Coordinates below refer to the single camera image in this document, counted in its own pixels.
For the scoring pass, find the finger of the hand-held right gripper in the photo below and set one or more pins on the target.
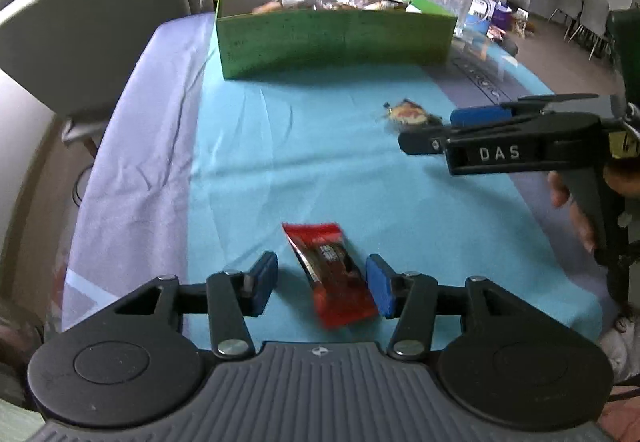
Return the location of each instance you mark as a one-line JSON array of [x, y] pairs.
[[422, 142], [477, 116]]

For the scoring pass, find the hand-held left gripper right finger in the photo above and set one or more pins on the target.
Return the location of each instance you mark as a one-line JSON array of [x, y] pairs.
[[382, 287]]

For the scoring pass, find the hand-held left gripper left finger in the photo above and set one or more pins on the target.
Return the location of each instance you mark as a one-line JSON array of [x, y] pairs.
[[265, 282]]

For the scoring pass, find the small yellow brown snack packet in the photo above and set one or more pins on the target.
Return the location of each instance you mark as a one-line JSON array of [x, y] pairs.
[[407, 112]]

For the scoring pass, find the red snack packet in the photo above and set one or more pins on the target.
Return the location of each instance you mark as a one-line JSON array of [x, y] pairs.
[[330, 267]]

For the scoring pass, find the green cardboard box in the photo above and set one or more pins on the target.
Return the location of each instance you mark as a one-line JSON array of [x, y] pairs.
[[325, 42]]

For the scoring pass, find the person's right hand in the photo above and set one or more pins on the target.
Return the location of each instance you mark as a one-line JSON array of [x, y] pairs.
[[560, 192]]

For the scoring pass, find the purple gift bag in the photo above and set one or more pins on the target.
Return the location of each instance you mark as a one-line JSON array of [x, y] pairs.
[[502, 15]]

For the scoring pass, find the pile of packets in box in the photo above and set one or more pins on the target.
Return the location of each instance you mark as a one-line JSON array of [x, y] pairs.
[[325, 2]]

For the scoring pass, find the lavender cloth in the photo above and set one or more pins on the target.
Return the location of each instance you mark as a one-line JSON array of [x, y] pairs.
[[140, 147]]

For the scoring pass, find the grey armchair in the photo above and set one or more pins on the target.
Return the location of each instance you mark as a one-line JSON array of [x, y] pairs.
[[75, 22]]

